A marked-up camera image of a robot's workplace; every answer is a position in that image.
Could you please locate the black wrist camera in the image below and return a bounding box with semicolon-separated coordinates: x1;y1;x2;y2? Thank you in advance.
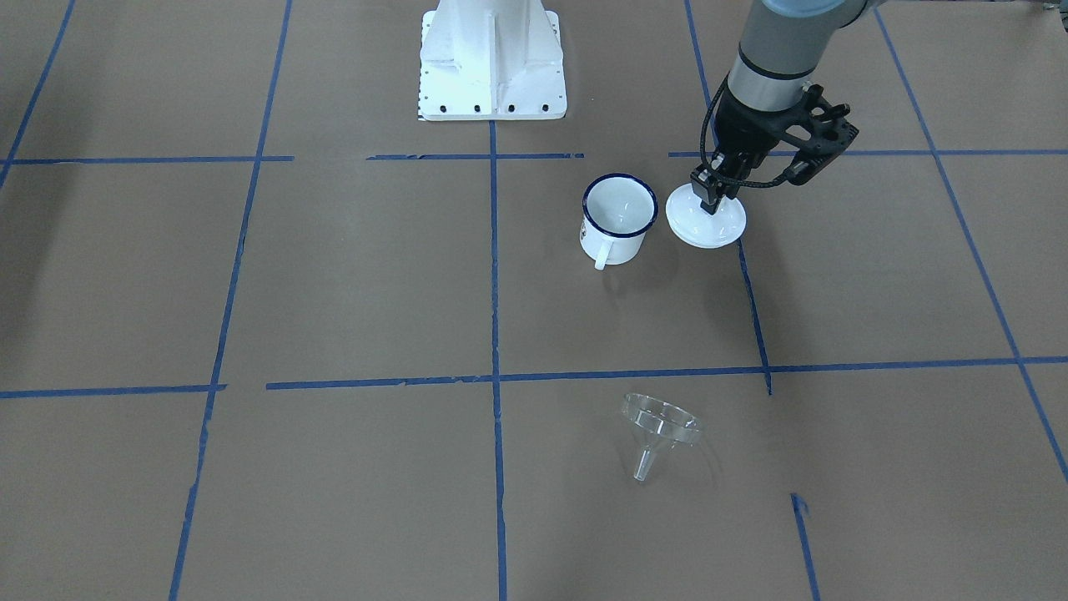
770;83;859;186

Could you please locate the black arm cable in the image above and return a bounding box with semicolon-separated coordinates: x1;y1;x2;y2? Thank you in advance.
698;80;794;191

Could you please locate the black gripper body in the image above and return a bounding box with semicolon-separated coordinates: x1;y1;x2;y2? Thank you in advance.
713;90;779;181

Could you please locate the white enamel cup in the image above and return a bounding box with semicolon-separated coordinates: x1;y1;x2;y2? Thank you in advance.
579;174;660;270

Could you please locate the clear plastic funnel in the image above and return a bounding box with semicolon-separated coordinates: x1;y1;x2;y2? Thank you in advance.
622;392;706;483

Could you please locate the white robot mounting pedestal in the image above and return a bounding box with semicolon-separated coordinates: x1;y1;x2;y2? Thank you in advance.
417;1;568;122

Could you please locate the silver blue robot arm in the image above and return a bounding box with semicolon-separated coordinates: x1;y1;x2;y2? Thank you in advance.
691;1;877;215

